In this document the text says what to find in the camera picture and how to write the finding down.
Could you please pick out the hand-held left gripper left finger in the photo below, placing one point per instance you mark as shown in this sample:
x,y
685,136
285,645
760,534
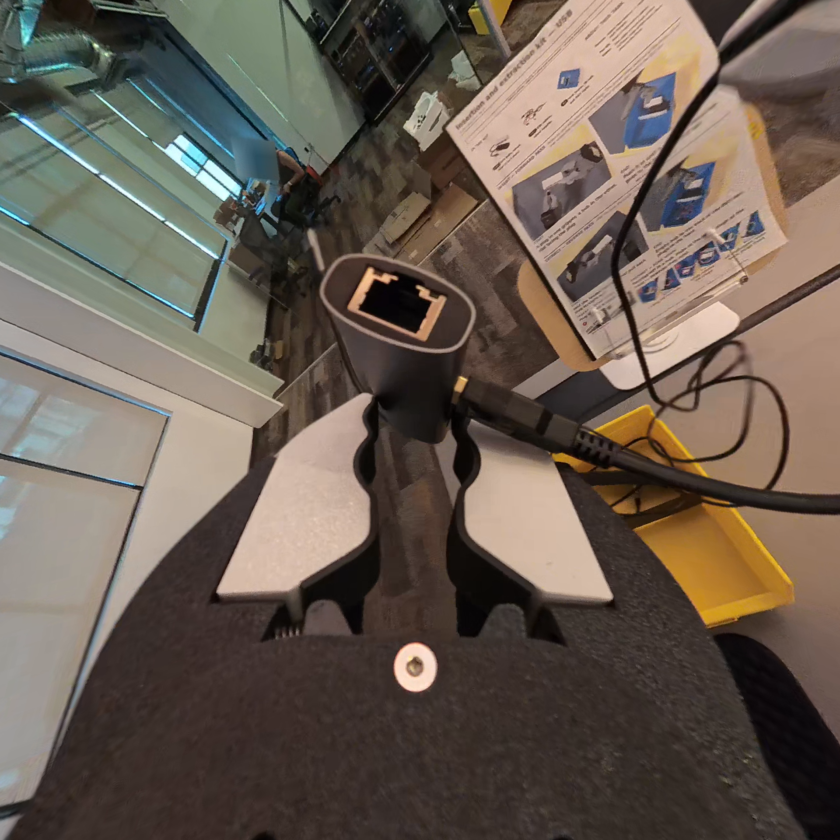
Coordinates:
x,y
302,518

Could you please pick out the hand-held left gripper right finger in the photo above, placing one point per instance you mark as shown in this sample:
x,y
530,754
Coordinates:
x,y
531,525

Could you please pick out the grey metal usb hub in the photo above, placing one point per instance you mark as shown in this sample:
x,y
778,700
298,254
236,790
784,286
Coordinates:
x,y
407,374

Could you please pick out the yellow plastic bin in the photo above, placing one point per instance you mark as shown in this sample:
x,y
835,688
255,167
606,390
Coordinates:
x,y
709,571

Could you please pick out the wooden sheet board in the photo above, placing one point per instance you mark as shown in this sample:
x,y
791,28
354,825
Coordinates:
x,y
544,308

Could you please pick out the large glass window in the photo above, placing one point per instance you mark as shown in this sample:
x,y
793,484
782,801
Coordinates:
x,y
65,558

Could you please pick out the white stand base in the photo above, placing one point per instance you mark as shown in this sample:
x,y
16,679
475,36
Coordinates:
x,y
695,334

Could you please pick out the flattened cardboard sheets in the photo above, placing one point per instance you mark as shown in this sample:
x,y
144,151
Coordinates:
x,y
426,216

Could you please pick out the black mesh wrist pad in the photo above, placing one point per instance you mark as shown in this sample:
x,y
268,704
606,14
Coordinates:
x,y
787,735

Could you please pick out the printed instruction sheet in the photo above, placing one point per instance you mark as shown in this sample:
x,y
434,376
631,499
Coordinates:
x,y
590,164

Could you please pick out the black storage rack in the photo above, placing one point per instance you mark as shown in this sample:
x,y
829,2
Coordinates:
x,y
380,52

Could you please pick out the yellow floor bin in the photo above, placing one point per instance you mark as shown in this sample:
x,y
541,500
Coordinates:
x,y
489,13

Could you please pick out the silver air duct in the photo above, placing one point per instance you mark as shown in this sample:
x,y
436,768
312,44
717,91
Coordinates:
x,y
59,52

